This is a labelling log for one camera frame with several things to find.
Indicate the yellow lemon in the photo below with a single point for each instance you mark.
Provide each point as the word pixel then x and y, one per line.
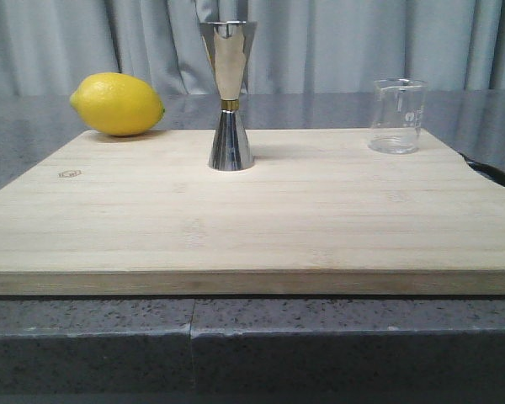
pixel 117 104

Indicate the wooden cutting board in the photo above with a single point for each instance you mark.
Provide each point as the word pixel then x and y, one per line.
pixel 318 213

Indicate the steel double jigger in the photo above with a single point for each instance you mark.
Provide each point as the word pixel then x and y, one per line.
pixel 228 45

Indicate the grey curtain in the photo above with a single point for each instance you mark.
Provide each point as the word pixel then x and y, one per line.
pixel 49 47

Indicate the small glass beaker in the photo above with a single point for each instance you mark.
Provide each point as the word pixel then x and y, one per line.
pixel 397 115

